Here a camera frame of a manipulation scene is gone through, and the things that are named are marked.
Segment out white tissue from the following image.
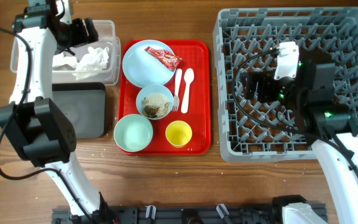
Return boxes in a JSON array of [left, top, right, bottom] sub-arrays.
[[52, 53, 78, 68], [73, 47, 109, 80]]

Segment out red strawberry cake wrapper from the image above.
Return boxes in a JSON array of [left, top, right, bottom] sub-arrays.
[[145, 47, 182, 71]]

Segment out yellow plastic cup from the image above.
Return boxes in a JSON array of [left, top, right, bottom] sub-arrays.
[[165, 120, 193, 148]]

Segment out light blue bowl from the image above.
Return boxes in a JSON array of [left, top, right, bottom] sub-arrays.
[[135, 84, 173, 120]]

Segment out rice and food scraps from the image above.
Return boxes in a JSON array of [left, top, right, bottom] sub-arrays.
[[142, 93, 170, 119]]

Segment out mint green bowl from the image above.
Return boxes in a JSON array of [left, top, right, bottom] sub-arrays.
[[114, 114, 154, 152]]

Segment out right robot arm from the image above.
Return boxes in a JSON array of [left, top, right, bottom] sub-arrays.
[[231, 47, 358, 223]]

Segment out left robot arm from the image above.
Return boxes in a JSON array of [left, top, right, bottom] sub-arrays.
[[0, 1, 119, 223]]

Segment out grey dishwasher rack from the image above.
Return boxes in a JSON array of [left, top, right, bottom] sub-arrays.
[[213, 7, 358, 162]]

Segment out black food waste tray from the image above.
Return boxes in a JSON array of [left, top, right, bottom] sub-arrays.
[[52, 82, 106, 139]]

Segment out crumpled white tissue in bin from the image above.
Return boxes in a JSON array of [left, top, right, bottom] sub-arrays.
[[52, 53, 78, 68]]

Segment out white plastic spoon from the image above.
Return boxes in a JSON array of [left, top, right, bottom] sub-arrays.
[[181, 68, 195, 114]]

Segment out light blue plate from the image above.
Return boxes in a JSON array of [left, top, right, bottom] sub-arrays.
[[122, 40, 175, 88]]

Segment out white plastic fork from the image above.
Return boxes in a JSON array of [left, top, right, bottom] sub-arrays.
[[172, 68, 183, 111]]

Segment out red plastic tray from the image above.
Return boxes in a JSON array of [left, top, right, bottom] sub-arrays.
[[117, 40, 212, 156]]

